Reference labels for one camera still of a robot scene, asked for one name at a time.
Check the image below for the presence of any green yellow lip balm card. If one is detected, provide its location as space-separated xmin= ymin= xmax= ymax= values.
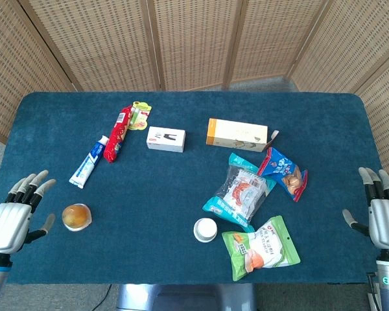
xmin=126 ymin=100 xmax=152 ymax=132

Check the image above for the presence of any teal clear snack bag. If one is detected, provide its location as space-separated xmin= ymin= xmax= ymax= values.
xmin=202 ymin=152 xmax=277 ymax=233

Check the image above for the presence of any thin black floor cable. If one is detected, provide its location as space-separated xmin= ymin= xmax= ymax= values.
xmin=97 ymin=284 xmax=113 ymax=305

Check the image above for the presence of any blue red snack bag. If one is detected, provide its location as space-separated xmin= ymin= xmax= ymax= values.
xmin=257 ymin=146 xmax=309 ymax=203

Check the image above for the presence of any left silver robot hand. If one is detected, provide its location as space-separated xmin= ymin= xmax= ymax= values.
xmin=0 ymin=170 xmax=57 ymax=255

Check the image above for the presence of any orange fruit jelly cup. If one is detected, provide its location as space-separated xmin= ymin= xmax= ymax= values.
xmin=62 ymin=203 xmax=93 ymax=232

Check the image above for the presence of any small white cardboard box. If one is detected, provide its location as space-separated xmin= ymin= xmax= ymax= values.
xmin=146 ymin=126 xmax=187 ymax=154

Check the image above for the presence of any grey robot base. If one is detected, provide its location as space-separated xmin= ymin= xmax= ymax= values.
xmin=116 ymin=283 xmax=257 ymax=311

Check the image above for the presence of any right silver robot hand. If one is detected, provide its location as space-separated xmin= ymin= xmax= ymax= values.
xmin=342 ymin=167 xmax=389 ymax=250

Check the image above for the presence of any cream orange carton box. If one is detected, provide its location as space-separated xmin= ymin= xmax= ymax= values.
xmin=206 ymin=117 xmax=279 ymax=153

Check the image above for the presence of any wooden rattan folding screen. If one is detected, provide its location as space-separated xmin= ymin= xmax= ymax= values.
xmin=0 ymin=0 xmax=389 ymax=197

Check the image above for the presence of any red biscuit pack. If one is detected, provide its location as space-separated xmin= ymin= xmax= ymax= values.
xmin=102 ymin=105 xmax=133 ymax=164

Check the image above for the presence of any green corn starch bag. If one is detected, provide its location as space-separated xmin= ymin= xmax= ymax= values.
xmin=221 ymin=215 xmax=301 ymax=282

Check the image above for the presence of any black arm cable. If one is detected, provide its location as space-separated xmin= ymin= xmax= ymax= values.
xmin=365 ymin=273 xmax=379 ymax=311

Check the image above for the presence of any blue white toothpaste tube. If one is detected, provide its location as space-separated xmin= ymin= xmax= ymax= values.
xmin=68 ymin=135 xmax=110 ymax=189

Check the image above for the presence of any blue table cloth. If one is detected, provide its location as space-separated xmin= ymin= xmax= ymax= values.
xmin=0 ymin=91 xmax=389 ymax=286

